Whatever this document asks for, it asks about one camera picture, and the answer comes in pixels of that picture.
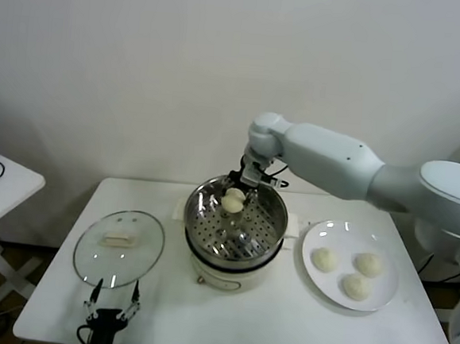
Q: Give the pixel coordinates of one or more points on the glass pot lid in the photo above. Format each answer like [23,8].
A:
[118,239]

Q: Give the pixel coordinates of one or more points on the white steamed baozi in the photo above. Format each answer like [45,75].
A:
[232,200]
[325,260]
[368,265]
[356,286]

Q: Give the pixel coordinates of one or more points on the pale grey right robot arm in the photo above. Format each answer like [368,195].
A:
[326,159]

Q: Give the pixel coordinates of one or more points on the white side table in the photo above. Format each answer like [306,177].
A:
[9,194]

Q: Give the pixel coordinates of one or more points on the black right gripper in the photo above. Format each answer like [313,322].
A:
[249,185]

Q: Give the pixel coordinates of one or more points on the stainless steel steamer basket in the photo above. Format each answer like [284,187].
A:
[210,226]

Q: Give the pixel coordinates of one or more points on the white round plate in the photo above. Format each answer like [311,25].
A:
[316,238]

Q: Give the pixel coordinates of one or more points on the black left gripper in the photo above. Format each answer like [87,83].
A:
[103,325]

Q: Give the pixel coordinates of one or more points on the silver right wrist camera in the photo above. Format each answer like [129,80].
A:
[250,174]

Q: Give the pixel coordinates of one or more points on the cream electric cooker base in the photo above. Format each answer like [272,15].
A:
[221,279]

